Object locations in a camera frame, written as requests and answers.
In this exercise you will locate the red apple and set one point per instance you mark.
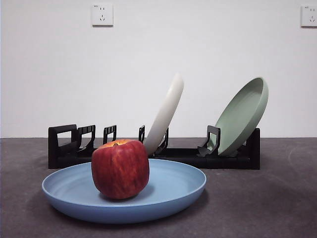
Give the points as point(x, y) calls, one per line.
point(120, 171)

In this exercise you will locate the blue plate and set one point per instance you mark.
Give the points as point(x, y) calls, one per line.
point(173, 188)

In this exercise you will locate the white plate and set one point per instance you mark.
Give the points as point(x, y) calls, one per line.
point(168, 111)

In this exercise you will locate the black plate rack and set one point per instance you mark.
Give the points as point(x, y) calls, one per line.
point(223, 162)

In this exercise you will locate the green plate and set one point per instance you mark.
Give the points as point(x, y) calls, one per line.
point(242, 114)

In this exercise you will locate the white wall socket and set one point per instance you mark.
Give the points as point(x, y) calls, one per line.
point(309, 16)
point(102, 15)

